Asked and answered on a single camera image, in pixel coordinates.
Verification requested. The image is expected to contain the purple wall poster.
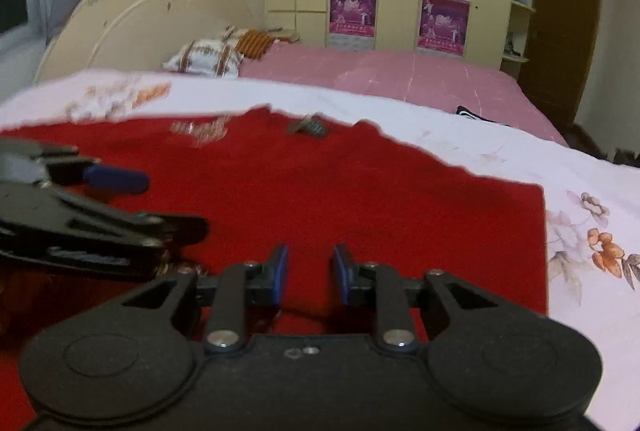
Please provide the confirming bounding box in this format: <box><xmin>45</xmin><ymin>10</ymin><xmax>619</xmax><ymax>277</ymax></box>
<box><xmin>328</xmin><ymin>0</ymin><xmax>378</xmax><ymax>50</ymax></box>
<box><xmin>417</xmin><ymin>0</ymin><xmax>471</xmax><ymax>58</ymax></box>

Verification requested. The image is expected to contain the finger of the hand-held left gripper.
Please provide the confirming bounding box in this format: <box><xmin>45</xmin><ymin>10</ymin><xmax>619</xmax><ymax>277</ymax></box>
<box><xmin>0</xmin><ymin>138</ymin><xmax>150</xmax><ymax>194</ymax></box>
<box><xmin>0</xmin><ymin>184</ymin><xmax>209</xmax><ymax>282</ymax></box>

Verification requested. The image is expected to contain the red knit sweater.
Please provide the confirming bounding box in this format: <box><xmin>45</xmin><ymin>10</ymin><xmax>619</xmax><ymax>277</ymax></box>
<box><xmin>0</xmin><ymin>108</ymin><xmax>549</xmax><ymax>431</ymax></box>

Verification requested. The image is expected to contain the cream round headboard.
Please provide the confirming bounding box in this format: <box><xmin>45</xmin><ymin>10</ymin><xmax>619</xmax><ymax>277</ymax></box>
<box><xmin>35</xmin><ymin>0</ymin><xmax>256</xmax><ymax>84</ymax></box>

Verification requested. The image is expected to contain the orange striped pillow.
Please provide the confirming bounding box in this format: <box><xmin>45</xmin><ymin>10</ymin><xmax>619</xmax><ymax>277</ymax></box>
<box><xmin>220</xmin><ymin>26</ymin><xmax>301</xmax><ymax>60</ymax></box>

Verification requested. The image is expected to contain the pink bed sheet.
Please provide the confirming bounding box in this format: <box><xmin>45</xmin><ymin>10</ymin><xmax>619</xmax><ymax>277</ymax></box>
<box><xmin>237</xmin><ymin>42</ymin><xmax>571</xmax><ymax>146</ymax></box>

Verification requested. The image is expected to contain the brown wooden door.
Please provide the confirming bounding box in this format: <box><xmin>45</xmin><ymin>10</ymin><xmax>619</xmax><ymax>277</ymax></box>
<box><xmin>517</xmin><ymin>0</ymin><xmax>604</xmax><ymax>128</ymax></box>

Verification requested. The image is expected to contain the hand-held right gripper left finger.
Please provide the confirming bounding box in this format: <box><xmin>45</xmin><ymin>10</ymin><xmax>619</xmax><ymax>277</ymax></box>
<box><xmin>117</xmin><ymin>245</ymin><xmax>291</xmax><ymax>354</ymax></box>

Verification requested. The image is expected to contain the white floral blanket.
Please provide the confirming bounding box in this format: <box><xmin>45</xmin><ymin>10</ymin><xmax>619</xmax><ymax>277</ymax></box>
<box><xmin>0</xmin><ymin>68</ymin><xmax>640</xmax><ymax>431</ymax></box>

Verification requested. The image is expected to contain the white brown patterned pillow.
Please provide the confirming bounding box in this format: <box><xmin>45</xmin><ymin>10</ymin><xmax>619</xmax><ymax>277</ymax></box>
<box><xmin>162</xmin><ymin>38</ymin><xmax>245</xmax><ymax>78</ymax></box>

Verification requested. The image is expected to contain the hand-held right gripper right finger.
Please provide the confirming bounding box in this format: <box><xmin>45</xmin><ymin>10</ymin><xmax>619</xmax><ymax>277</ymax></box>
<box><xmin>330</xmin><ymin>243</ymin><xmax>501</xmax><ymax>354</ymax></box>

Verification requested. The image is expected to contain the small black cloth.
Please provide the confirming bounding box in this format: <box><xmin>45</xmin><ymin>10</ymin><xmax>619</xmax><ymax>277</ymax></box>
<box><xmin>455</xmin><ymin>105</ymin><xmax>512</xmax><ymax>126</ymax></box>

